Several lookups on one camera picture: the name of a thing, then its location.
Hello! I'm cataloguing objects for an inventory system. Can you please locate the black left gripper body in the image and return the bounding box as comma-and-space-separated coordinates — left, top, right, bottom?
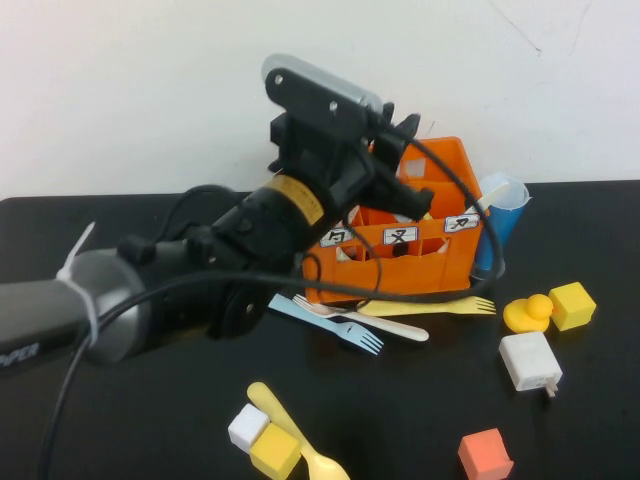
267, 113, 397, 212

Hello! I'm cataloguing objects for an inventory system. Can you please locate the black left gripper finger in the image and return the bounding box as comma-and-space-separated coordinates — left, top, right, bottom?
359, 178, 436, 220
372, 113, 422, 174

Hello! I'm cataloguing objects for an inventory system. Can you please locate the orange plastic cutlery holder crate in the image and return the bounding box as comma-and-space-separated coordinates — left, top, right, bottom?
302, 136, 490, 305

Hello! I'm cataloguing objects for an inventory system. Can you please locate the paper label fork character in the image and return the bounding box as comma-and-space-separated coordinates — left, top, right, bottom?
382, 225, 419, 246

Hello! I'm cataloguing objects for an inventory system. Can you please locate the paper label knife character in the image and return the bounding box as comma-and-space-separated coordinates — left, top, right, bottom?
443, 213, 482, 234

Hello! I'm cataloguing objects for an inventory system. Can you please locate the paper label spoon character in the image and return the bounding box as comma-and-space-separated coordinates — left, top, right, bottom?
319, 228, 355, 249

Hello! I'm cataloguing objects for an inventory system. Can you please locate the white plastic knife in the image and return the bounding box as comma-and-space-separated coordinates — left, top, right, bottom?
469, 181, 510, 209

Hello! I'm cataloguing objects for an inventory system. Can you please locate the clear blue measuring cup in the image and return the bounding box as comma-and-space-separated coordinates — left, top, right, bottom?
468, 172, 532, 280

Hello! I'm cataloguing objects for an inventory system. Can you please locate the yellow plastic fork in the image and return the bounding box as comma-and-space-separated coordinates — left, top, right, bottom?
355, 295, 497, 318

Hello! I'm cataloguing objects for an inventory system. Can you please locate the cream white plastic fork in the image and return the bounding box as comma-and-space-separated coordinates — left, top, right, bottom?
292, 294, 430, 343

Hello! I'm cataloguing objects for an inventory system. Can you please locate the light blue plastic fork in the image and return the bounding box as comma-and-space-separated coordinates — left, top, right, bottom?
268, 293, 385, 356

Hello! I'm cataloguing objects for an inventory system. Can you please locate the yellow rubber duck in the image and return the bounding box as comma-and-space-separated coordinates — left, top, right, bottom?
502, 293, 555, 334

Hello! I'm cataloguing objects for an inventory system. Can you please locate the yellow foam cube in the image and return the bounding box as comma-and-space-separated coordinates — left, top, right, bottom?
547, 281, 598, 333
248, 423, 303, 480

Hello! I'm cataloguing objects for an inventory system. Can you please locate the white charger plug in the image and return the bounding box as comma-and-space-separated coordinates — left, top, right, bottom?
498, 330, 564, 399

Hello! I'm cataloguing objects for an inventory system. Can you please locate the yellow plastic spoon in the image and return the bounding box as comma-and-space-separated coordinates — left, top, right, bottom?
246, 382, 351, 480

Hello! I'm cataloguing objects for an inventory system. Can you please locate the orange foam cube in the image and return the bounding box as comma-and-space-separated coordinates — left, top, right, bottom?
457, 428, 515, 480

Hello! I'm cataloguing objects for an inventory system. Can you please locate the white zip tie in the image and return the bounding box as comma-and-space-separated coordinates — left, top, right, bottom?
55, 221, 99, 346

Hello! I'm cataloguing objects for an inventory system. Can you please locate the white foam cube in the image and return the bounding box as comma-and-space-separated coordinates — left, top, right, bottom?
227, 403, 270, 454

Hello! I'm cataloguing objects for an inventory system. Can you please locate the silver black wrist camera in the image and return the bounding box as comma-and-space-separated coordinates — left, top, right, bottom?
261, 53, 397, 146

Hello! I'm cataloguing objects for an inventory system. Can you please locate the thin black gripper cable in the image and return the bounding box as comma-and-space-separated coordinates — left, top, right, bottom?
159, 184, 384, 307

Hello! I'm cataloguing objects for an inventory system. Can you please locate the thick black camera cable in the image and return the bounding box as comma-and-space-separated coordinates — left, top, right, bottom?
37, 102, 504, 480

